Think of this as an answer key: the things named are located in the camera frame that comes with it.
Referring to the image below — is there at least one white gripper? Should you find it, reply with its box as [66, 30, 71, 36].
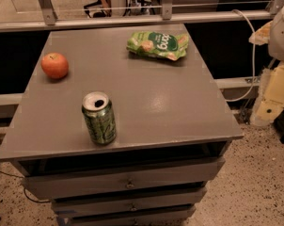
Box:
[249, 6, 284, 126]

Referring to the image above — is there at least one green soda can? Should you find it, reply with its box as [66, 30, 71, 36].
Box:
[82, 91, 117, 145]

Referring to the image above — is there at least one metal railing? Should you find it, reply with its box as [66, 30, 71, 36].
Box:
[0, 0, 284, 32]

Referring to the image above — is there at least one green chip bag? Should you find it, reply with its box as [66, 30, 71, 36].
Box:
[126, 31, 189, 61]

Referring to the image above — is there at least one grey drawer cabinet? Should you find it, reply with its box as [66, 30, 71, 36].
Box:
[0, 24, 245, 226]

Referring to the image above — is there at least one bottom grey drawer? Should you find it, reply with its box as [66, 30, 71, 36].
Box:
[59, 204, 196, 226]

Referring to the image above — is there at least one grey drawer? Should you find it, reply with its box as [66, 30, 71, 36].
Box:
[52, 186, 207, 218]
[59, 204, 196, 226]
[23, 156, 225, 200]

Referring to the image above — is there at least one black office chair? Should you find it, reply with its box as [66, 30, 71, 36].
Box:
[84, 0, 111, 18]

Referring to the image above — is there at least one red apple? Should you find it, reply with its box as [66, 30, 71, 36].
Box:
[40, 53, 69, 79]

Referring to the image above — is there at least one top grey drawer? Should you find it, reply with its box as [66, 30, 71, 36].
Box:
[23, 156, 225, 200]

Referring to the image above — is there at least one middle grey drawer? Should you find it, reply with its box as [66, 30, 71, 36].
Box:
[52, 186, 207, 218]

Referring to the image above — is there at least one white cable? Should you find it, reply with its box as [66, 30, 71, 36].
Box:
[226, 8, 257, 103]

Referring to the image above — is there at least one black floor cable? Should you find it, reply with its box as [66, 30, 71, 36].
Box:
[0, 169, 52, 204]

